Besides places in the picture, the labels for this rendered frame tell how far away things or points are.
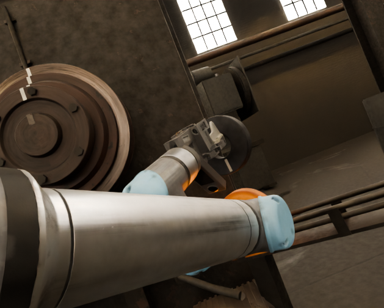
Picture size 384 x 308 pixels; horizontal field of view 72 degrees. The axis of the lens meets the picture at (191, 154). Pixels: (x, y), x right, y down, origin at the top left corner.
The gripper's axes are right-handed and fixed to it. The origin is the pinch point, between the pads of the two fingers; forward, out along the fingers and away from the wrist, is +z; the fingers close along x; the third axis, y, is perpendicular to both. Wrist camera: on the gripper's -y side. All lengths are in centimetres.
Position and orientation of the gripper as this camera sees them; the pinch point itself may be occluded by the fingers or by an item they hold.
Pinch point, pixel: (218, 138)
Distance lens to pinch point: 70.0
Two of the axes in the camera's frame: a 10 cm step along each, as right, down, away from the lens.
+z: 4.0, -3.9, 8.3
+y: -4.8, -8.6, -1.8
